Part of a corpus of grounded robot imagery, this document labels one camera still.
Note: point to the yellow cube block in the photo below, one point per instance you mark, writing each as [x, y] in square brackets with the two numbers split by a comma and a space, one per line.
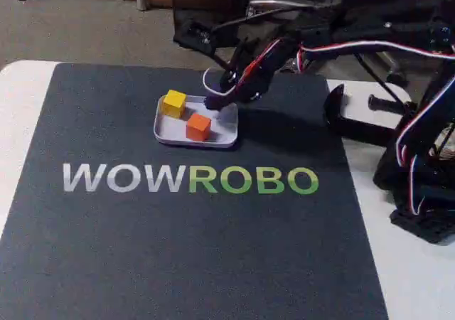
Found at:
[174, 103]

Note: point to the chrome chair base leg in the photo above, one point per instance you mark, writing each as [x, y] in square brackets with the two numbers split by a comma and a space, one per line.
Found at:
[277, 4]

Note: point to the dark WOWROBO printed mat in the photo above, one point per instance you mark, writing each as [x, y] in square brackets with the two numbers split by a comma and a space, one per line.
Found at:
[142, 245]

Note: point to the orange cube block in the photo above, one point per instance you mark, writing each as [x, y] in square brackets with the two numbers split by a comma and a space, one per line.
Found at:
[198, 127]

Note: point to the black table clamp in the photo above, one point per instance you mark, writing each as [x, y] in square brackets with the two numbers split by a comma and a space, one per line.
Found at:
[355, 124]

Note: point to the purple cube block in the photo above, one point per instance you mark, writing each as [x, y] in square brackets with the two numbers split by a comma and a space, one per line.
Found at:
[212, 101]

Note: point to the white rounded rectangular tray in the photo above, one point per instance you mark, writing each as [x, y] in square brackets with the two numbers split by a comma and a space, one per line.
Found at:
[227, 128]

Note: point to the black flat camera box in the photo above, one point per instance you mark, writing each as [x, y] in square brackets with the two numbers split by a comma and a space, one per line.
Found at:
[195, 32]

